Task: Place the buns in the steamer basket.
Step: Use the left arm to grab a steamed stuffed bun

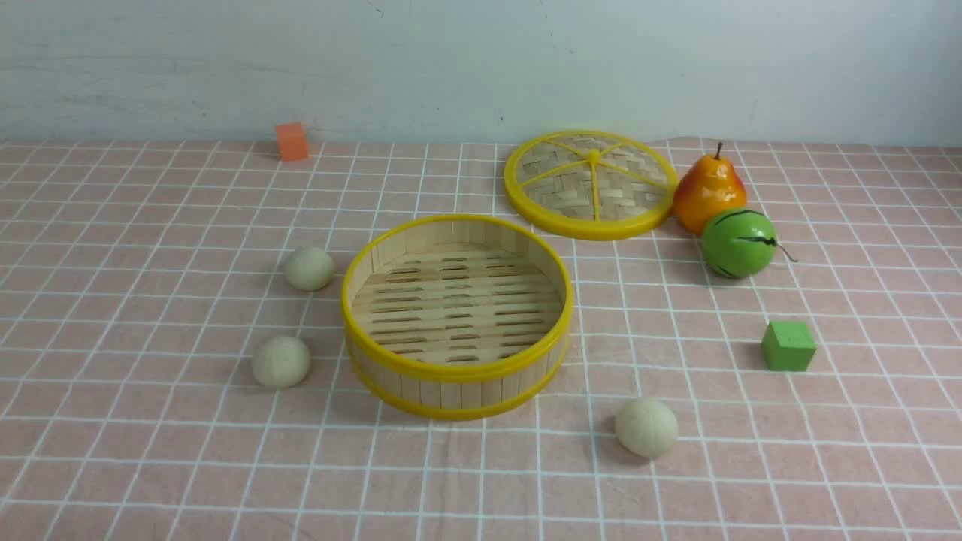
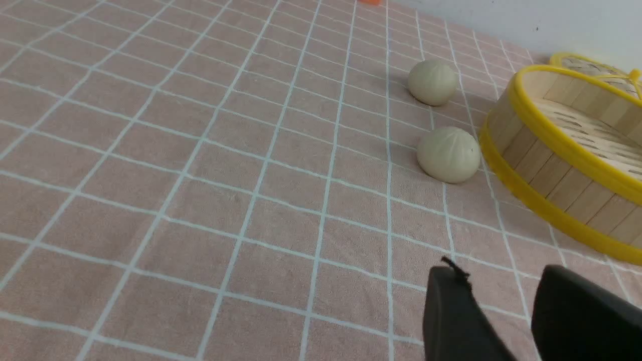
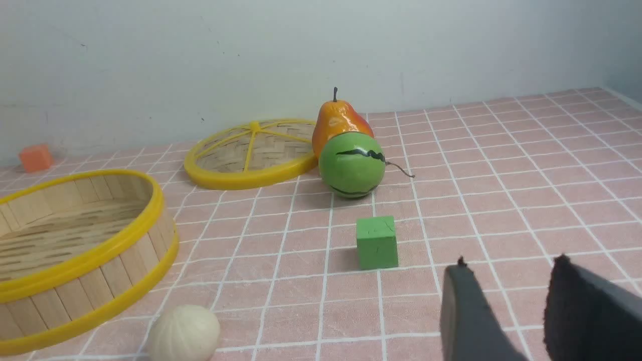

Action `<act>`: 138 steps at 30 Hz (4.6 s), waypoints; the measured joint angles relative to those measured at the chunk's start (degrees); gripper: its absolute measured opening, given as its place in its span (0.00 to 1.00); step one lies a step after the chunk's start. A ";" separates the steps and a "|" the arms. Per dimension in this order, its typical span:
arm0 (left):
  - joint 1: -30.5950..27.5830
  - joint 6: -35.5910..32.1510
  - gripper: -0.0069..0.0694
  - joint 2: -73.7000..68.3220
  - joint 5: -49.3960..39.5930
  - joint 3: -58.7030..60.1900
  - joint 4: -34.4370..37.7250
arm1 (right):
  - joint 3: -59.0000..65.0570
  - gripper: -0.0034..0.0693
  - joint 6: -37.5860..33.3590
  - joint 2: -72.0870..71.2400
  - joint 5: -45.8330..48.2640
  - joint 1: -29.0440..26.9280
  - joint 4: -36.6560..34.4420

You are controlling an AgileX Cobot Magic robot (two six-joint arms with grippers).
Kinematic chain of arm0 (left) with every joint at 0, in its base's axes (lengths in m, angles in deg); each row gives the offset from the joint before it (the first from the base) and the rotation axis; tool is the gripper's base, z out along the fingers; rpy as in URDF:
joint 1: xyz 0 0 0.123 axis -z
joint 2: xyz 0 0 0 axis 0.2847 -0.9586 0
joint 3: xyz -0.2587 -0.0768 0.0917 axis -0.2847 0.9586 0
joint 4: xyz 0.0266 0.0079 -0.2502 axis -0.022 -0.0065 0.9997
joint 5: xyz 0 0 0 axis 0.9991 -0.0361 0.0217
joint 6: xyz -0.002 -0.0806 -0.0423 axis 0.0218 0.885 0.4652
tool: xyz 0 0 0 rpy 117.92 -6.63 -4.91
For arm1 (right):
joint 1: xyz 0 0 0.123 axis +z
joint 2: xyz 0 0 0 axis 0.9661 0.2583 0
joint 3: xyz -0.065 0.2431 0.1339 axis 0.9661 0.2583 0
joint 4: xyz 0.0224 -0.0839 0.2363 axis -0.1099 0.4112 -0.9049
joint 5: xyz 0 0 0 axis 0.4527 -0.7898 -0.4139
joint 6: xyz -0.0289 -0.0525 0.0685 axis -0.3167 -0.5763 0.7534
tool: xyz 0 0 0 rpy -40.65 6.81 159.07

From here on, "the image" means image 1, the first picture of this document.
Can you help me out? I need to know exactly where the white bun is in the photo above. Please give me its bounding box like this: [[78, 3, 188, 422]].
[[283, 246, 336, 292], [614, 397, 679, 460], [250, 336, 310, 389]]

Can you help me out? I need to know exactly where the yellow bamboo steamer tray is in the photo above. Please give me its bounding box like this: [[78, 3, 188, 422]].
[[340, 213, 575, 421]]

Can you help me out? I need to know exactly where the yellow bamboo steamer lid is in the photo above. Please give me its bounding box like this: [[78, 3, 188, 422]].
[[503, 130, 678, 242]]

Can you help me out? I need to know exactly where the orange cube block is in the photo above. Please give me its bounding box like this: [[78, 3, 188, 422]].
[[275, 122, 310, 162]]

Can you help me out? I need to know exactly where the orange yellow toy pear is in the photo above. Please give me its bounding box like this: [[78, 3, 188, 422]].
[[673, 141, 748, 237]]

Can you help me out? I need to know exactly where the green toy watermelon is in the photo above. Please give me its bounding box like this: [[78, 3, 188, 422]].
[[700, 207, 798, 280]]

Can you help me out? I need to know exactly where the green cube block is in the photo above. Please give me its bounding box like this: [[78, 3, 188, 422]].
[[761, 321, 818, 372]]

